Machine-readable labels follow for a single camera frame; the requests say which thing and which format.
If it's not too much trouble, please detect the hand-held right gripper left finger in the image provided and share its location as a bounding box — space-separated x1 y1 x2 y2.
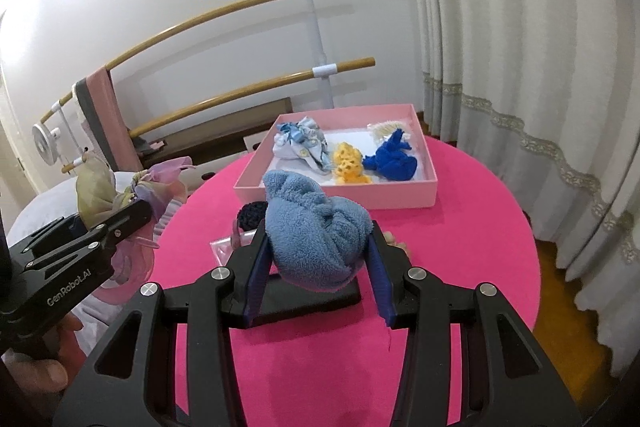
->
55 222 273 427

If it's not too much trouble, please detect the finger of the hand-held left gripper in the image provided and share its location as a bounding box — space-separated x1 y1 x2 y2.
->
22 199 153 273
5 214 88 258

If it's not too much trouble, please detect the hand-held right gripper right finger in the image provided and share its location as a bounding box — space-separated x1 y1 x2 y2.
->
367 219 586 427

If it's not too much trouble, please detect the pastel organza scrunchie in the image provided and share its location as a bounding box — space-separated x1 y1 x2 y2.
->
75 152 196 305

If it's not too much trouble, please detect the clear plastic bag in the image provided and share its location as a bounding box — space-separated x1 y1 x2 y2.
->
209 229 258 265

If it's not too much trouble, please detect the black crochet scrunchie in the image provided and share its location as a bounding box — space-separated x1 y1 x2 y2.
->
236 201 271 232

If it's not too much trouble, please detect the light blue towel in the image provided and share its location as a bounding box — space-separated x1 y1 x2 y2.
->
262 170 373 293

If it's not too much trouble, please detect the pink shallow box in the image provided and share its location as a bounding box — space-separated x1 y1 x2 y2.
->
234 103 438 209

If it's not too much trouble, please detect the royal blue cloth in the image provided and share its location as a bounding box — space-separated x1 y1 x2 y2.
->
362 129 418 182

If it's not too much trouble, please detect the yellow crochet scrunchie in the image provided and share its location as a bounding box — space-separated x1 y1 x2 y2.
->
332 142 373 185

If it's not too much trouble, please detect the blue white printed scrunchie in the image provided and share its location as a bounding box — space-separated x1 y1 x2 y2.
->
272 117 333 175

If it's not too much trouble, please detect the person's left hand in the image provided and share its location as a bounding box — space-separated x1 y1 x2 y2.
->
0 314 86 395

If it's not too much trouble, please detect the grey bed blanket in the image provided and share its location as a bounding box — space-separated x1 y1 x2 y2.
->
5 172 176 343

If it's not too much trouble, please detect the small white fan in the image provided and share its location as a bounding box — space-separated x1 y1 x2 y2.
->
31 123 63 166

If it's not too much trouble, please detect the pink and grey towel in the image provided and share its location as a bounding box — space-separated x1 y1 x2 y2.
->
72 67 146 172

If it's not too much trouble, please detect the pink round tablecloth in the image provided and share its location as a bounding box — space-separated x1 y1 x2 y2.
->
135 134 543 427

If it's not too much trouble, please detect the narrow white drawer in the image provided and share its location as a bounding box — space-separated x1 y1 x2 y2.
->
242 129 268 154

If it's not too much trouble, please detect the dark wooden storage bench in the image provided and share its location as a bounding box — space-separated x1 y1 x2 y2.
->
132 97 293 168

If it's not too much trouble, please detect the white pleated curtain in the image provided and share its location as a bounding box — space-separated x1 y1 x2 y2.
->
395 0 640 378

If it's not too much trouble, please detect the white barre stand post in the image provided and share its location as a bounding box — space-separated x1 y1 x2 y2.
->
294 0 337 110
47 104 88 172

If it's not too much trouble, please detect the short wooden barre rail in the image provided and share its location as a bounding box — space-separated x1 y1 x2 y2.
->
60 58 377 175

